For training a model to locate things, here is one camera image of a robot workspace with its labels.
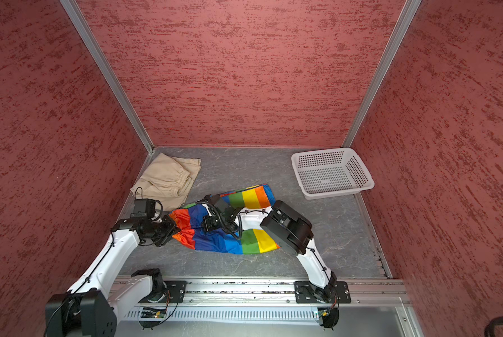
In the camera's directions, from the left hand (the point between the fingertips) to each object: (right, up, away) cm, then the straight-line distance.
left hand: (181, 233), depth 82 cm
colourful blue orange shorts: (+29, +10, +16) cm, 34 cm away
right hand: (+6, 0, +6) cm, 8 cm away
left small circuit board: (-6, -25, -10) cm, 28 cm away
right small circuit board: (+54, -25, -11) cm, 60 cm away
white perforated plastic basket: (+69, +24, +27) cm, 78 cm away
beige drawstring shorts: (-15, +20, +20) cm, 32 cm away
